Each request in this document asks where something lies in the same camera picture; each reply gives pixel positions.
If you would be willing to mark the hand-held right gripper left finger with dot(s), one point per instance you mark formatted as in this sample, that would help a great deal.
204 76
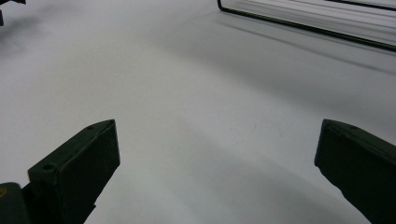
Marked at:
77 174

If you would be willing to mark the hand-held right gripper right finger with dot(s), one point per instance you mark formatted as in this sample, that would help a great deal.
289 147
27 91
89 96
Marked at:
358 168

